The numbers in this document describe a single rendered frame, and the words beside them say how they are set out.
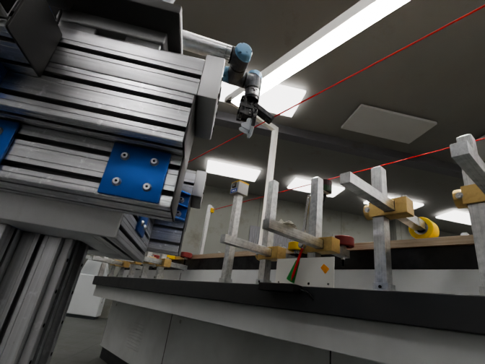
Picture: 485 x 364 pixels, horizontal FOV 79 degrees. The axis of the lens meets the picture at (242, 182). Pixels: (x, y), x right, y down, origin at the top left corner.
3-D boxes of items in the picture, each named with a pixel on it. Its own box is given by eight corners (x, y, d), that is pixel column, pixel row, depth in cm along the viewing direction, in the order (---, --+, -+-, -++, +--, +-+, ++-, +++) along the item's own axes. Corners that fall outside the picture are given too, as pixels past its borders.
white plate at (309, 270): (333, 287, 94) (333, 256, 98) (274, 284, 113) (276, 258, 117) (334, 288, 94) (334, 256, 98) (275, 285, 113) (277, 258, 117)
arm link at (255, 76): (244, 76, 148) (260, 81, 150) (241, 94, 144) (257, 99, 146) (248, 66, 141) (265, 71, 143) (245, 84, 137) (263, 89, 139)
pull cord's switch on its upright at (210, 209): (194, 292, 347) (211, 204, 390) (190, 292, 353) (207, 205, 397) (199, 293, 351) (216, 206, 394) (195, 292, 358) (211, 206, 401)
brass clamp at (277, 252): (276, 258, 117) (277, 245, 119) (252, 258, 127) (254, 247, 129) (286, 261, 120) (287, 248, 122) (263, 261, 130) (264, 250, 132)
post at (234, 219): (224, 282, 137) (237, 193, 155) (218, 282, 141) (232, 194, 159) (231, 284, 140) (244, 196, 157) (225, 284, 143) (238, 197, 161)
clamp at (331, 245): (331, 250, 99) (331, 235, 101) (299, 252, 109) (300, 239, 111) (341, 254, 103) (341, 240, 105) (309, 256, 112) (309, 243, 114)
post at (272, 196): (263, 286, 119) (273, 178, 137) (256, 286, 121) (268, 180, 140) (268, 287, 121) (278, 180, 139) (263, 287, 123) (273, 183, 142)
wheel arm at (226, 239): (224, 244, 106) (226, 232, 108) (219, 244, 109) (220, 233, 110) (302, 267, 130) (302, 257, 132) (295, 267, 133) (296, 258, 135)
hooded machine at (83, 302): (102, 318, 628) (119, 261, 675) (95, 320, 579) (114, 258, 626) (70, 314, 621) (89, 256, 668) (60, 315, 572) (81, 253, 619)
